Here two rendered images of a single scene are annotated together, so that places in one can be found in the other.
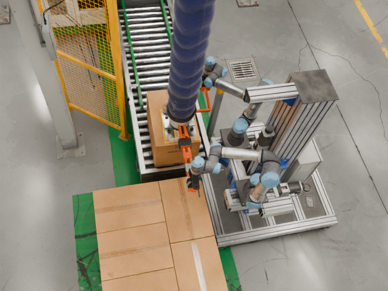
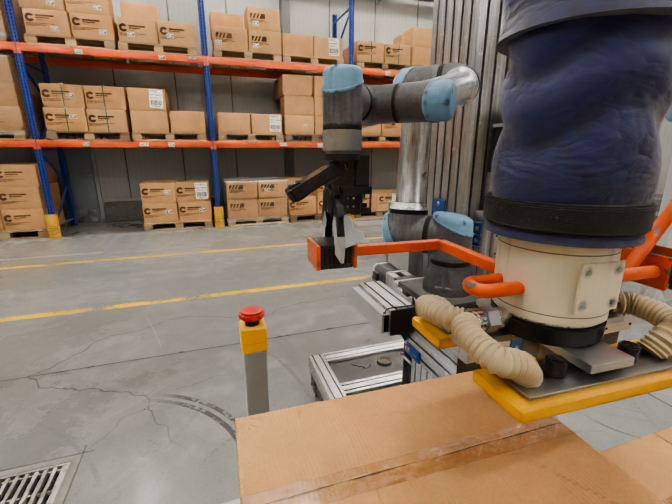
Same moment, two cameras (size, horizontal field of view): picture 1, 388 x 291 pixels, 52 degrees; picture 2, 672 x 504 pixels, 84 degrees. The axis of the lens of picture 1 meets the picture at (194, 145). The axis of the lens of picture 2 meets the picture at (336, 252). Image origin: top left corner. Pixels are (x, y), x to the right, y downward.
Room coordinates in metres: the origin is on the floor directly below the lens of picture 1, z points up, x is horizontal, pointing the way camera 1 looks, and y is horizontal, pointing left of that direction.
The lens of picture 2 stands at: (2.12, 0.75, 1.45)
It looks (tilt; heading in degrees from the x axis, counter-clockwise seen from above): 15 degrees down; 273
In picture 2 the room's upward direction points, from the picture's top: straight up
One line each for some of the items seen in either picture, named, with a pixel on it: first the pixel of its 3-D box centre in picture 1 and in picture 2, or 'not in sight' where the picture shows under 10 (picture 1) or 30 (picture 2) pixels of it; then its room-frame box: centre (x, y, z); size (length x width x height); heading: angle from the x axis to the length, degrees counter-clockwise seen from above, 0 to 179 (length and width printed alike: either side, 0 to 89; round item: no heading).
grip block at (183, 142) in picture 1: (185, 143); (658, 266); (1.57, 0.07, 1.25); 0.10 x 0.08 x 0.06; 110
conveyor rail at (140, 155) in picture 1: (127, 79); not in sight; (2.64, 0.85, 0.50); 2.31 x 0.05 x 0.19; 22
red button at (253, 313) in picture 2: not in sight; (251, 316); (2.40, -0.14, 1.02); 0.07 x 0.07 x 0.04
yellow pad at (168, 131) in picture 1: (167, 125); (591, 366); (1.77, 0.25, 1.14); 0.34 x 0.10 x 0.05; 20
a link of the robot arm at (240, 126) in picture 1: (239, 127); (449, 235); (1.85, -0.34, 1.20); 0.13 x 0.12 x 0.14; 154
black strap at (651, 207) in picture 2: (181, 108); (559, 208); (1.81, 0.15, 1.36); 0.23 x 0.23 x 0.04
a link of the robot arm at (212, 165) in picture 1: (212, 164); not in sight; (1.27, -0.15, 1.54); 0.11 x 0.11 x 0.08; 89
